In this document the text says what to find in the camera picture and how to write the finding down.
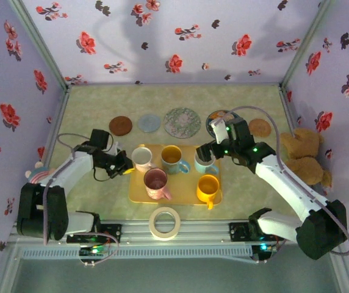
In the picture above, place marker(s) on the light blue mug white inside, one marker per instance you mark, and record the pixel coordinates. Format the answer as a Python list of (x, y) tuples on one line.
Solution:
[(206, 169)]

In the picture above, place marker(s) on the pale pink cup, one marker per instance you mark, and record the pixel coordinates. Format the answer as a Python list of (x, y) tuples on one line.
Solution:
[(142, 157)]

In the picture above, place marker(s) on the tan cork coaster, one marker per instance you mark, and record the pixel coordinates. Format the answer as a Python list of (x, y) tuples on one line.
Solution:
[(260, 128)]

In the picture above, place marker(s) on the pink marbled mug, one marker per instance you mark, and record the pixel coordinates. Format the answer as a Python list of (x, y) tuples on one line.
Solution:
[(155, 181)]

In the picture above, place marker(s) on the blue mug yellow inside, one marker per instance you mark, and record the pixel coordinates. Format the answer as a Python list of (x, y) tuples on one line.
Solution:
[(172, 157)]

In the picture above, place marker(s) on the green floral bunny coaster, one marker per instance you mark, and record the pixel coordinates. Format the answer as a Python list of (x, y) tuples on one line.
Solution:
[(182, 122)]

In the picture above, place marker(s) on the brown wooden coaster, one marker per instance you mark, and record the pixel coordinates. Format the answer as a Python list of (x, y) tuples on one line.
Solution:
[(120, 126)]

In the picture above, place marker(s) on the dark blue bear coaster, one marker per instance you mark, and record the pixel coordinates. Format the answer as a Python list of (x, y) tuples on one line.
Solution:
[(214, 115)]

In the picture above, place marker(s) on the grey-blue woven coaster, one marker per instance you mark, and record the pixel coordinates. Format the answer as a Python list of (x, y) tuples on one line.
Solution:
[(149, 123)]

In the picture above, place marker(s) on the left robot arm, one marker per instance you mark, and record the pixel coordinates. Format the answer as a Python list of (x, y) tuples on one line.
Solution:
[(70, 171)]

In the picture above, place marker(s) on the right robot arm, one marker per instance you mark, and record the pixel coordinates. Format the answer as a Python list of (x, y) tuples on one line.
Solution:
[(287, 186)]

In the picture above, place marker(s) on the yellow tray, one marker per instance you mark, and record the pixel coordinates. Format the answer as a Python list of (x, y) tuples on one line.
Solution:
[(186, 189)]

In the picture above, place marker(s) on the masking tape roll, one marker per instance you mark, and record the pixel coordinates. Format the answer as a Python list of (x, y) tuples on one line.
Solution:
[(154, 229)]

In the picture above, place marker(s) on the brown teddy bear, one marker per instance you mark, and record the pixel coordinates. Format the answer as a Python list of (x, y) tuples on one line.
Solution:
[(305, 164)]

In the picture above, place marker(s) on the small pink plush toy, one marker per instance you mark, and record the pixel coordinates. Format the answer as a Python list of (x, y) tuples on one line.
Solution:
[(40, 175)]

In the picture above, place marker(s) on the left circuit board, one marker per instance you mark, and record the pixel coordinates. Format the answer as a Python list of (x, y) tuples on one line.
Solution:
[(93, 251)]

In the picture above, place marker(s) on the circuit board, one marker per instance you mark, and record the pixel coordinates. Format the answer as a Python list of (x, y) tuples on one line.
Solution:
[(93, 251), (264, 248)]

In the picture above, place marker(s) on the right circuit board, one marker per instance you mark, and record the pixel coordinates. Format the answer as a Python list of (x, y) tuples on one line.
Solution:
[(264, 248)]

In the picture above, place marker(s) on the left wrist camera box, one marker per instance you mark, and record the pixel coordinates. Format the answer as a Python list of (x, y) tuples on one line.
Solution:
[(117, 146)]

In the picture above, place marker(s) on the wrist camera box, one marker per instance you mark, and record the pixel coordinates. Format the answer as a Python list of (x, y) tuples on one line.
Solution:
[(218, 131), (117, 146)]

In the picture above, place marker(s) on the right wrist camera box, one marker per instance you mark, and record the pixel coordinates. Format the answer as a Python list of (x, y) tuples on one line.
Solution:
[(218, 131)]

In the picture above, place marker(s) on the right aluminium side rail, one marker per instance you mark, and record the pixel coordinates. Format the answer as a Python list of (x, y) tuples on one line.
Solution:
[(287, 107)]

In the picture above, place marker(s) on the aluminium side rail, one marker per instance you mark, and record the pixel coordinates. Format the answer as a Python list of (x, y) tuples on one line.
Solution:
[(59, 116), (287, 107)]

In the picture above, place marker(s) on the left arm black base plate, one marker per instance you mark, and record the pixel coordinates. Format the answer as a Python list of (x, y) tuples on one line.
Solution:
[(113, 233)]

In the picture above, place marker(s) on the left aluminium side rail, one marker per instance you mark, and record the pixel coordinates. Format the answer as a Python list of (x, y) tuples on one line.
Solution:
[(59, 116)]

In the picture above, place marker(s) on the aluminium mounting rail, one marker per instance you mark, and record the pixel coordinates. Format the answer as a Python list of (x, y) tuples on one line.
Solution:
[(199, 229)]

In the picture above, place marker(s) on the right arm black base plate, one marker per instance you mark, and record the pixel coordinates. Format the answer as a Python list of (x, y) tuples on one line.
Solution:
[(238, 232)]

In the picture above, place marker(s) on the right aluminium corner post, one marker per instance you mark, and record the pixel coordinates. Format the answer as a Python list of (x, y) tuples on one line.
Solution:
[(305, 45)]

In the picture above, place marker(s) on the aluminium corner post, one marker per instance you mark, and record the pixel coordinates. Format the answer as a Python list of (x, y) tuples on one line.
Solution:
[(41, 45), (305, 45)]

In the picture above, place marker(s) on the left aluminium corner post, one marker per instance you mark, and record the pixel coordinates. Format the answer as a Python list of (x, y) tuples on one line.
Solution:
[(41, 45)]

